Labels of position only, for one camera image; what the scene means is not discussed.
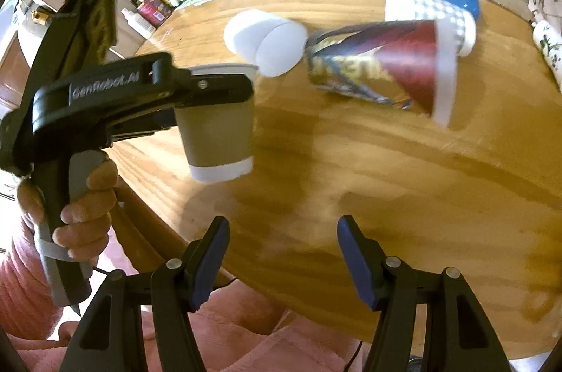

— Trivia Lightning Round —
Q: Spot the brown paper coffee cup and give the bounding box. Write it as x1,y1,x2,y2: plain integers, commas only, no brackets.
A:
174,64,258,183

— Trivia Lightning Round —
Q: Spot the pink sleeve left forearm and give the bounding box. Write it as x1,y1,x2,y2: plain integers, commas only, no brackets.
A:
1,221,62,350

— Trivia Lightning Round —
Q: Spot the white plastic cup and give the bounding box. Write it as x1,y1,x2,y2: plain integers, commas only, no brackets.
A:
223,8,309,77

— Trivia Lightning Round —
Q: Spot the red patterned paper cup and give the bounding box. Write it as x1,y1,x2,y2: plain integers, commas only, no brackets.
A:
304,20,457,126

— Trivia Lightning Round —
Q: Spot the grey checked paper cup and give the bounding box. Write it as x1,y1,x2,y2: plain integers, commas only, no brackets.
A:
385,0,476,57

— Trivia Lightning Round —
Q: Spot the white panda print cup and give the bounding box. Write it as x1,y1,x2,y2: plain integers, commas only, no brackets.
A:
532,20,562,90

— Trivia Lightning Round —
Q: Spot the person's left hand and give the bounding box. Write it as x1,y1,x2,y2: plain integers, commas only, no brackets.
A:
16,160,119,266

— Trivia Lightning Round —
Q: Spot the pink red box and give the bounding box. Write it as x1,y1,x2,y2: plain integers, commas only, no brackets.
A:
136,0,172,28

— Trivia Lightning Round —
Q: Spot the white small bottle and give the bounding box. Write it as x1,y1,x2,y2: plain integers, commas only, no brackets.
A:
121,8,155,40

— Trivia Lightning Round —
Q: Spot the letter print fabric bag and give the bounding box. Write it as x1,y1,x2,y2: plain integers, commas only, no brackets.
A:
528,0,561,44

